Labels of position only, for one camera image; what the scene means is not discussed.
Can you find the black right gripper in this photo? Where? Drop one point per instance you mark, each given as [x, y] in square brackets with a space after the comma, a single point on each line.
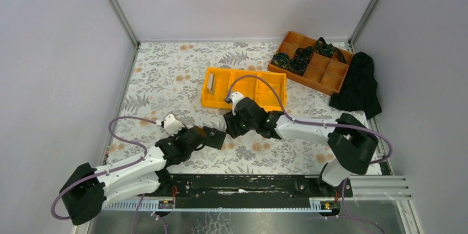
[234, 125]

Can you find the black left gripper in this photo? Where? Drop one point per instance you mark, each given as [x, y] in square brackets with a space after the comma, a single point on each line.
[205, 136]

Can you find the black leather card holder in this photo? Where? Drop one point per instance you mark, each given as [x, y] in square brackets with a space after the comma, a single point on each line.
[214, 137]

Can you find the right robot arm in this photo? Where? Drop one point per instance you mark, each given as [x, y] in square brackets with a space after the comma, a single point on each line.
[353, 147]

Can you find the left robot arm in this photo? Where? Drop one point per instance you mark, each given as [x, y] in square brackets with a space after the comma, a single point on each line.
[89, 189]

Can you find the grey card in bin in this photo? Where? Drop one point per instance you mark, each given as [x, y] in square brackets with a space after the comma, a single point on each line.
[211, 83]

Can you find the yellow plastic divided bin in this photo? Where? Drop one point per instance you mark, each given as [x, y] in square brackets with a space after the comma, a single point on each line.
[247, 83]

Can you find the blue yellow rolled tie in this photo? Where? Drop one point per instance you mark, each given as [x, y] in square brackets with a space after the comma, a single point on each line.
[281, 60]

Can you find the dark floral rolled tie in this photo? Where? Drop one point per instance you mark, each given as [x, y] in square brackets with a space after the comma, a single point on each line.
[298, 66]

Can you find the black rolled tie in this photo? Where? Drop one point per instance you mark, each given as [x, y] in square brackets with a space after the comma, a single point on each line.
[304, 53]

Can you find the wooden compartment organizer tray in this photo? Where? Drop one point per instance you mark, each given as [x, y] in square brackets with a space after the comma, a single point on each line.
[323, 74]

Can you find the dark green rolled tie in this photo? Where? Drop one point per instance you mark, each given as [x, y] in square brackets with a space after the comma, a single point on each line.
[328, 50]

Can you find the black cloth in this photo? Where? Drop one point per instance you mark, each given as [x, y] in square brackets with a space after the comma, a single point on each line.
[359, 88]

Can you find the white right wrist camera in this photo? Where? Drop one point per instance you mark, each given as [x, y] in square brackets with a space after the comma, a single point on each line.
[234, 98]

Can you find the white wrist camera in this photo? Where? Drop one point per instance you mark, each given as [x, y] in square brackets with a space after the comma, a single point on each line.
[172, 125]
[234, 98]

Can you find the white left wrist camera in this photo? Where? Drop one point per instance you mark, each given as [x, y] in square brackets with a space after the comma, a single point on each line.
[172, 125]

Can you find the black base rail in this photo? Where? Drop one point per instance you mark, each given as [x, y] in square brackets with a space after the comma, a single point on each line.
[191, 185]

